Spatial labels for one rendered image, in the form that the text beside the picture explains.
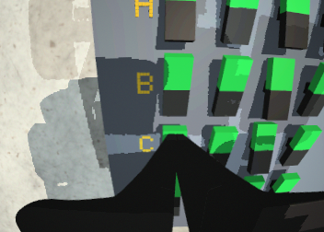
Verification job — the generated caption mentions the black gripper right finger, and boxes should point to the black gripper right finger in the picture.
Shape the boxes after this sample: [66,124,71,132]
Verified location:
[176,133,324,232]

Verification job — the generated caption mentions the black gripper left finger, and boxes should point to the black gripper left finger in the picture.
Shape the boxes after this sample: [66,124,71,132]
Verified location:
[15,133,178,232]

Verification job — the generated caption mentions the grey switch panel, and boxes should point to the grey switch panel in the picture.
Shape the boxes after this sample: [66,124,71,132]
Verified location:
[89,0,324,195]

